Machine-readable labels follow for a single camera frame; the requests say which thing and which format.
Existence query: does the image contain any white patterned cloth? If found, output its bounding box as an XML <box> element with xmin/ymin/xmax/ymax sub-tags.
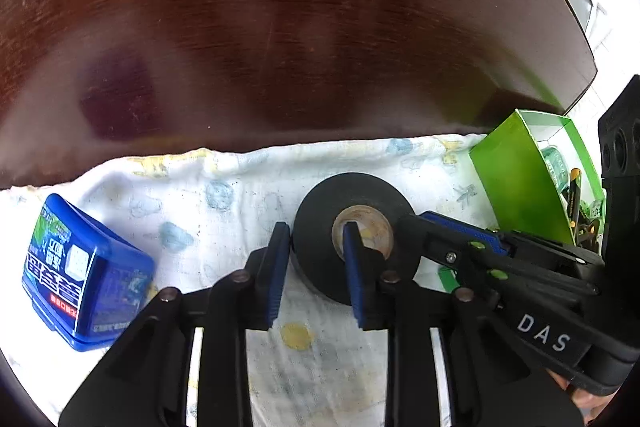
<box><xmin>1</xmin><ymin>134</ymin><xmax>496</xmax><ymax>426</ymax></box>

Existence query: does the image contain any green label water bottle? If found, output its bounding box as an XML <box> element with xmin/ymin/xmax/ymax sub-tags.
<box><xmin>541</xmin><ymin>145</ymin><xmax>570</xmax><ymax>193</ymax></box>

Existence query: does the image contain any small green box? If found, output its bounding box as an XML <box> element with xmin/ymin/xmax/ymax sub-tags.
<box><xmin>438</xmin><ymin>267</ymin><xmax>459</xmax><ymax>293</ymax></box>

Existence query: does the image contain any bare human hand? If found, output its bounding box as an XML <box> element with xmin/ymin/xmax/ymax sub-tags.
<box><xmin>548</xmin><ymin>369</ymin><xmax>617</xmax><ymax>426</ymax></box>

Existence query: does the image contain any blue plastic gum box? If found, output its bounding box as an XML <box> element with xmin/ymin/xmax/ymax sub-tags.
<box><xmin>22</xmin><ymin>193</ymin><xmax>156</xmax><ymax>352</ymax></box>

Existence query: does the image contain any green cardboard box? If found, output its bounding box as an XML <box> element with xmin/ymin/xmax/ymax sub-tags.
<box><xmin>470</xmin><ymin>109</ymin><xmax>605</xmax><ymax>245</ymax></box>

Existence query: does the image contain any black electrical tape roll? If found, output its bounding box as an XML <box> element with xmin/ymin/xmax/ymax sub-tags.
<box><xmin>293</xmin><ymin>172</ymin><xmax>420</xmax><ymax>306</ymax></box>

